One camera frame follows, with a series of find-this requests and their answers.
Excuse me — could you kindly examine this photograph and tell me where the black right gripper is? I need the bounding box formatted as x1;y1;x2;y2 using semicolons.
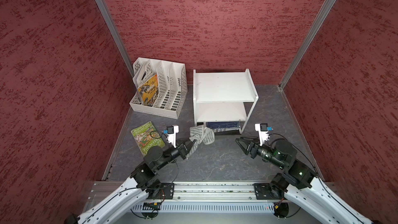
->
235;135;285;168

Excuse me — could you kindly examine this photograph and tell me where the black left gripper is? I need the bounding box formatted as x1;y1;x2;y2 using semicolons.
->
155;136;197;171

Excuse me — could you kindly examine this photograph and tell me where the grey patterned cloth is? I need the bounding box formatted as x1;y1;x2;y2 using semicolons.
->
190;125;215;145

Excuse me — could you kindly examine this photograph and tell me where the white two-tier bookshelf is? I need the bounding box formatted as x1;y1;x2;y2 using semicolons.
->
193;69;259;134

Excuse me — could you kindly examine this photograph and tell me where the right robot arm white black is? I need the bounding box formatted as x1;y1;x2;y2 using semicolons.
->
235;137;379;224

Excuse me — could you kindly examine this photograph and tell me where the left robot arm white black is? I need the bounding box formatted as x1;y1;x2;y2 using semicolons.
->
64;138;197;224

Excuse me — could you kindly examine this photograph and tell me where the green illustrated book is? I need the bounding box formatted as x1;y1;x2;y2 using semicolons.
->
131;121;165;156

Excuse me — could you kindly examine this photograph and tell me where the yellow illustrated children's book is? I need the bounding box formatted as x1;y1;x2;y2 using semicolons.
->
138;74;159;107

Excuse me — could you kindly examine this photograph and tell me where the white plastic file organizer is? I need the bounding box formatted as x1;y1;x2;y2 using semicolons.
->
130;58;188;119

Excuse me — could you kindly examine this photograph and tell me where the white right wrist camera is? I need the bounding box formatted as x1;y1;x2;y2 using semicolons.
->
255;123;273;146

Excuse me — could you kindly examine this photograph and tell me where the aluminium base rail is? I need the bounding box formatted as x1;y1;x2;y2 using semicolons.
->
83;180;336;202

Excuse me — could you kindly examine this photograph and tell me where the white slotted cable duct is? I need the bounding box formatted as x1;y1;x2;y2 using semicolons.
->
131;202;275;214

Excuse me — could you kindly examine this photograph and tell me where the right aluminium corner post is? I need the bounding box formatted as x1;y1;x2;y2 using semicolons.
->
279;0;337;92

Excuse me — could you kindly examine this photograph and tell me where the aluminium corner post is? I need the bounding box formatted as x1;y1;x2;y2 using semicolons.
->
95;0;134;78
279;0;337;92

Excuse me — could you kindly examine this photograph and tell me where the left aluminium corner post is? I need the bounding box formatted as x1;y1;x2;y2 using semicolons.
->
95;0;134;78

